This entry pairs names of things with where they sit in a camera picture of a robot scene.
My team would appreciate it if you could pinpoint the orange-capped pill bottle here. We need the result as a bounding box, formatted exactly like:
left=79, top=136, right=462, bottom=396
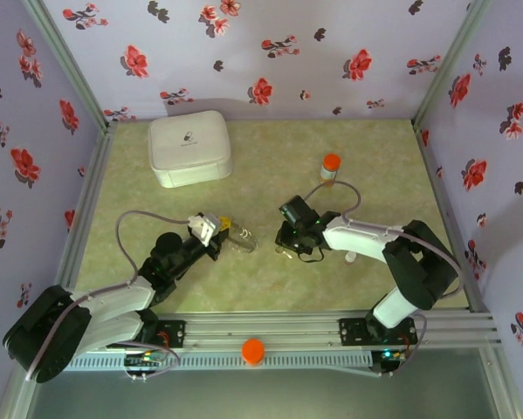
left=318, top=153, right=342, bottom=189

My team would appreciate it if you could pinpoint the white zippered pouch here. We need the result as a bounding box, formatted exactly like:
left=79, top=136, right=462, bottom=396
left=147, top=109, right=235, bottom=189

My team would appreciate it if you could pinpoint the small controller circuit board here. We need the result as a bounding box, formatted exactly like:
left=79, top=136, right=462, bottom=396
left=123, top=351, right=166, bottom=372
left=373, top=347, right=409, bottom=376

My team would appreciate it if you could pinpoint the orange round button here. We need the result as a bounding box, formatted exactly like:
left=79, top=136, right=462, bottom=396
left=241, top=338, right=265, bottom=367

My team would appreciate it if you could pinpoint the grey metal sheet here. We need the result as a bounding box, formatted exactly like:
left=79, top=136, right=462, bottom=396
left=24, top=368, right=502, bottom=419

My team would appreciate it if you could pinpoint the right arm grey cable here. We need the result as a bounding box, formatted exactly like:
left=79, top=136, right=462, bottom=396
left=304, top=180, right=463, bottom=354

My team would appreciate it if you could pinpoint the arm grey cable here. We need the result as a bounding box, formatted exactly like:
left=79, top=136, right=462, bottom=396
left=304, top=180, right=463, bottom=354
left=24, top=210, right=192, bottom=381

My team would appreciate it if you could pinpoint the left arm grey cable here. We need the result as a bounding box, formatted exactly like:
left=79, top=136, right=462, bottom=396
left=24, top=210, right=192, bottom=381

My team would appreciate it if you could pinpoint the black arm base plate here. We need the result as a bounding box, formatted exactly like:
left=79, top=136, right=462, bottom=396
left=338, top=317, right=418, bottom=348
left=107, top=319, right=187, bottom=350

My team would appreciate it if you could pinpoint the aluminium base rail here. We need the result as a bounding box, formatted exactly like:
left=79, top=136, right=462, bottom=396
left=88, top=307, right=503, bottom=351

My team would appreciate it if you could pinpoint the white slotted cable duct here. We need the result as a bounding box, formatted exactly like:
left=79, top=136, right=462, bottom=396
left=71, top=351, right=374, bottom=372

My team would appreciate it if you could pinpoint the aluminium side rail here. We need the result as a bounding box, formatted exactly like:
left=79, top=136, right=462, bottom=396
left=411, top=120, right=493, bottom=315
left=53, top=120, right=119, bottom=293

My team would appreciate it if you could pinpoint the aluminium frame post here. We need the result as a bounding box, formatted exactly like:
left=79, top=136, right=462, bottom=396
left=20, top=0, right=116, bottom=132
left=411, top=0, right=494, bottom=132

